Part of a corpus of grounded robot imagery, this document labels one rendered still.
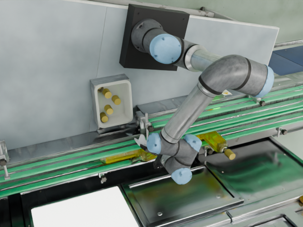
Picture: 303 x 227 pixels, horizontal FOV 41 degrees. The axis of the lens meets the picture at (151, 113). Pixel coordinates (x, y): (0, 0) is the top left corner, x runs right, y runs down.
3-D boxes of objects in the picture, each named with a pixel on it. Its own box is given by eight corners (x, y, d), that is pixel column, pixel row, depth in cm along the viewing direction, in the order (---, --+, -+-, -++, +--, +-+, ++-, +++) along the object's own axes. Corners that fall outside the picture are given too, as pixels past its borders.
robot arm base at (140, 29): (132, 18, 174) (141, 24, 166) (163, 19, 180) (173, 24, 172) (129, 51, 181) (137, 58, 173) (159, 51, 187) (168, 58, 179)
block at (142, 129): (134, 128, 201) (139, 134, 195) (133, 111, 196) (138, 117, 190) (141, 126, 202) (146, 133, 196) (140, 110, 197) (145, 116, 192)
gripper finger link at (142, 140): (135, 129, 182) (153, 136, 178) (134, 140, 184) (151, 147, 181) (131, 131, 179) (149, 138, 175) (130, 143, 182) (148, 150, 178)
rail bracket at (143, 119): (140, 138, 196) (149, 150, 185) (138, 107, 188) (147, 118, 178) (145, 136, 197) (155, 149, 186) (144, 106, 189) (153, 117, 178)
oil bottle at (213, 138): (198, 135, 209) (219, 156, 191) (198, 125, 207) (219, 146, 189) (208, 132, 211) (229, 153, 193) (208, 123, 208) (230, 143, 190)
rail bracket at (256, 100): (245, 97, 210) (259, 107, 199) (245, 83, 207) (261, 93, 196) (251, 95, 212) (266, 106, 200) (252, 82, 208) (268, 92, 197)
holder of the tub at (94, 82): (95, 130, 200) (99, 137, 194) (89, 79, 188) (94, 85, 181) (128, 123, 206) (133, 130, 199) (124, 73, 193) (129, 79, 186)
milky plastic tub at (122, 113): (94, 121, 198) (98, 129, 190) (89, 79, 187) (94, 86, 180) (127, 114, 203) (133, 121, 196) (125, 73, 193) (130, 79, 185)
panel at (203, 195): (28, 213, 179) (38, 269, 151) (27, 207, 178) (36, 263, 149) (207, 165, 207) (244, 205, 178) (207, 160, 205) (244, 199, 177)
